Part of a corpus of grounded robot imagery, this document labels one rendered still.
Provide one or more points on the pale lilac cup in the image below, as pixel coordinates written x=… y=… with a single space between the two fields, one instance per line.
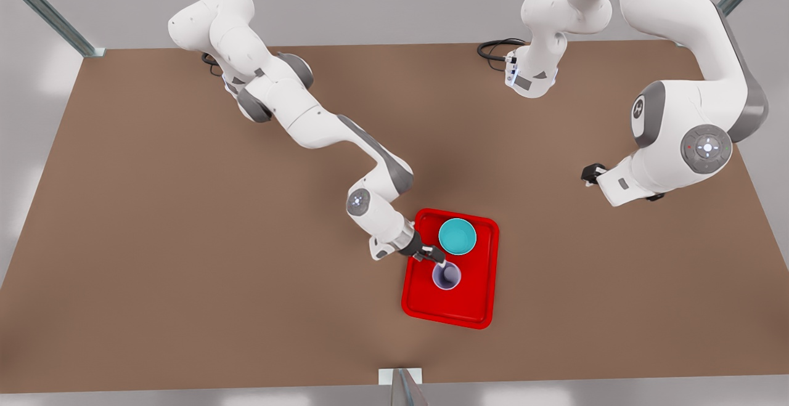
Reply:
x=447 y=278

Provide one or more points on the teal bowl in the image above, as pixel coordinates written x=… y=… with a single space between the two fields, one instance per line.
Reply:
x=457 y=237

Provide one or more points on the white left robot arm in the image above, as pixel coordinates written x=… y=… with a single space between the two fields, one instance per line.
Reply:
x=690 y=104

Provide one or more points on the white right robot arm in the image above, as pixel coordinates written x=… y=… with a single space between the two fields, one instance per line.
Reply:
x=280 y=95

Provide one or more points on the red rectangular tray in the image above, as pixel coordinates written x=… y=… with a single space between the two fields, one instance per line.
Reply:
x=459 y=307

